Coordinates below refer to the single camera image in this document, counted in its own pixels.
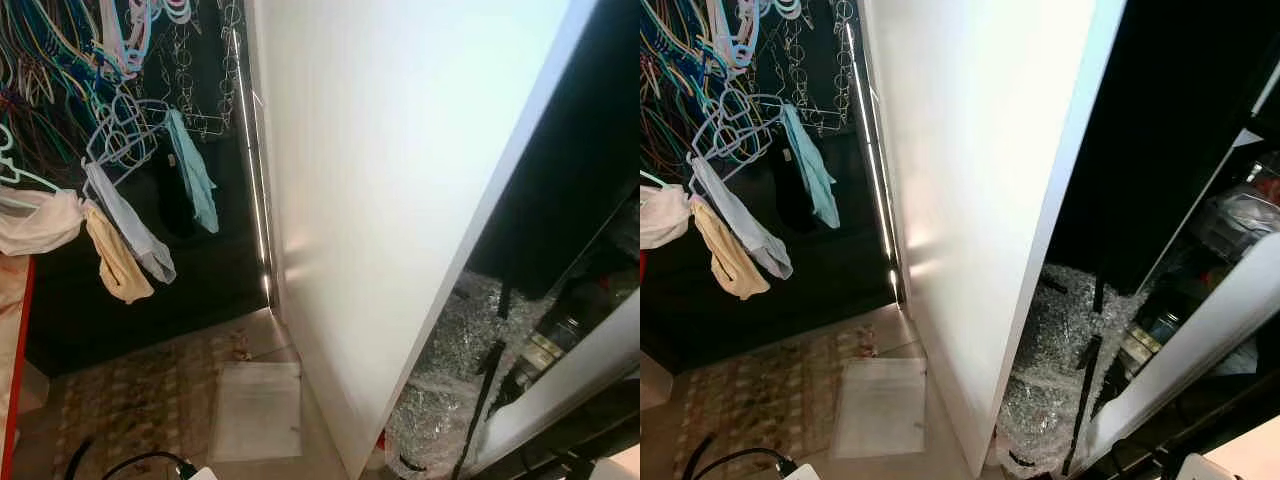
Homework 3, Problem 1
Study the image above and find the white fridge door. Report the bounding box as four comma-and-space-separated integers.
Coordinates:
1085, 230, 1280, 471
465, 290, 641, 476

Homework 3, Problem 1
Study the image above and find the white fridge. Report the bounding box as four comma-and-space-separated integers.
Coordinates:
245, 0, 641, 479
860, 0, 1280, 479

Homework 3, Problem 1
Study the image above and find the yellow cloth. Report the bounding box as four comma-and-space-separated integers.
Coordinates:
692, 195, 771, 301
83, 200, 156, 304

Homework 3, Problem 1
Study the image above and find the pale grey cloth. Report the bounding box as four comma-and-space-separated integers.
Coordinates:
690, 155, 794, 281
85, 160, 178, 286

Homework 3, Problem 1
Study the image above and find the dark glass jar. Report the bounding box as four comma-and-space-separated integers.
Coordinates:
505, 310, 586, 396
1115, 300, 1191, 376

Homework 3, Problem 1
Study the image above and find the black hanging garment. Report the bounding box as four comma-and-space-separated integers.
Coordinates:
150, 150, 201, 241
770, 150, 826, 236

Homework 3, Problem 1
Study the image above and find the purple plastic hanger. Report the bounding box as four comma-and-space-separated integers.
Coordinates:
690, 85, 786, 186
85, 90, 171, 191

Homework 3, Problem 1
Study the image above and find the teal hanging cloth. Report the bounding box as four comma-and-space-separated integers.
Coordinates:
782, 103, 843, 229
165, 108, 219, 234

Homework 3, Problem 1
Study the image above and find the patterned floor rug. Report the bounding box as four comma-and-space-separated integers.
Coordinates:
50, 325, 261, 480
675, 325, 881, 480

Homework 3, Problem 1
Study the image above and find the clear bubble wrap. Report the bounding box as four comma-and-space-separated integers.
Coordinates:
995, 262, 1151, 479
385, 270, 561, 479

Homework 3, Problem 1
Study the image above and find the pale pink plastic hanger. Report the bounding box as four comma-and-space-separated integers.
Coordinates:
710, 0, 801, 71
100, 0, 196, 76

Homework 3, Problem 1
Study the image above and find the vertical light strip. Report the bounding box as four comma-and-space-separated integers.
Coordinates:
845, 20, 901, 301
230, 25, 273, 301

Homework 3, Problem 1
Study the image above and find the metal clip drying rack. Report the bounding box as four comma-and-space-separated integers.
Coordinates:
770, 0, 861, 136
150, 0, 251, 141

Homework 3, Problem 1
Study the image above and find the black strap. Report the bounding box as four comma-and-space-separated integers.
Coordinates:
1062, 280, 1106, 476
452, 285, 513, 479

